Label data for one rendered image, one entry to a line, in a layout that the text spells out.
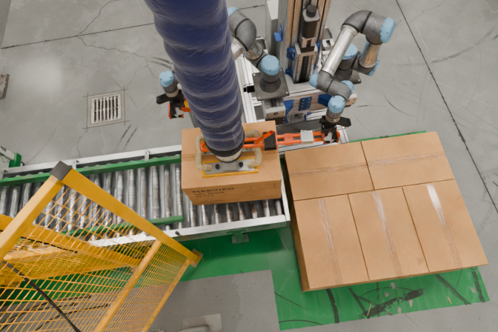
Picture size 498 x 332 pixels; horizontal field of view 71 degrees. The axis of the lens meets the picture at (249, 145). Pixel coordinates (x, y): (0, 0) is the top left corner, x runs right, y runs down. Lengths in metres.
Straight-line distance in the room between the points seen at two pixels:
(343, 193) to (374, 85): 1.51
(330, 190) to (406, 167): 0.61
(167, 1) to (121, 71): 3.13
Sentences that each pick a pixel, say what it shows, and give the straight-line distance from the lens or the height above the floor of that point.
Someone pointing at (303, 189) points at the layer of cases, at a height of 0.54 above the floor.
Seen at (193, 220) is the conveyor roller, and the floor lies 0.55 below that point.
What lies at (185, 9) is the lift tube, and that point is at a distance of 1.02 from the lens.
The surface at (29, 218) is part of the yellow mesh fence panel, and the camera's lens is 1.18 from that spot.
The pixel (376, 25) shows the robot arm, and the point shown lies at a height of 1.66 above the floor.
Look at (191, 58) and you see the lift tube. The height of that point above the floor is 2.14.
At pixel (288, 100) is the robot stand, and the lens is 2.52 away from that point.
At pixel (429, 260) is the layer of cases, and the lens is 2.73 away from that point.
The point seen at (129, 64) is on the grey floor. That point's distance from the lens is 4.12.
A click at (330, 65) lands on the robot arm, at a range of 1.88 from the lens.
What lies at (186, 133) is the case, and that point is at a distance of 2.26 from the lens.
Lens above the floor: 3.04
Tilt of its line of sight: 65 degrees down
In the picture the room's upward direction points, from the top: 6 degrees counter-clockwise
